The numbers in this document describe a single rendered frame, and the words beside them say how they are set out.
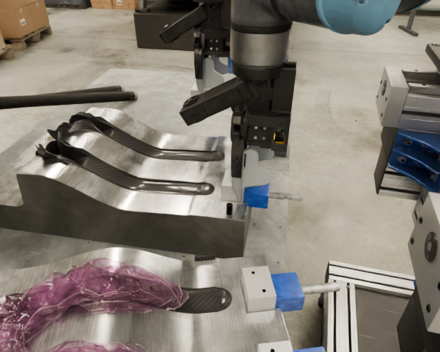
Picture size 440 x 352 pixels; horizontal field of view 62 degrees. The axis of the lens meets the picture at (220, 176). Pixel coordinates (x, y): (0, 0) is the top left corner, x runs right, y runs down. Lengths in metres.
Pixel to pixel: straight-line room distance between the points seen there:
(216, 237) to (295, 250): 1.21
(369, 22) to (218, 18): 0.45
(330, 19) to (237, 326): 0.36
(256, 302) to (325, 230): 1.45
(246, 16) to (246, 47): 0.04
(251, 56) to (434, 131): 0.52
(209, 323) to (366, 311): 0.94
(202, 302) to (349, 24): 0.37
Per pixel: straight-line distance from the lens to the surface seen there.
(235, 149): 0.51
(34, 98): 1.06
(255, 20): 0.46
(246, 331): 0.48
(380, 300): 1.42
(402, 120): 0.86
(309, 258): 1.76
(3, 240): 0.76
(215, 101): 0.51
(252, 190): 0.59
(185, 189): 0.64
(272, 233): 0.67
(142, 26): 4.76
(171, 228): 0.60
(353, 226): 1.98
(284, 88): 0.50
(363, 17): 0.38
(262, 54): 0.47
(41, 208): 0.69
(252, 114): 0.50
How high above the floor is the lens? 1.26
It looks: 35 degrees down
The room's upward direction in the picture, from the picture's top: straight up
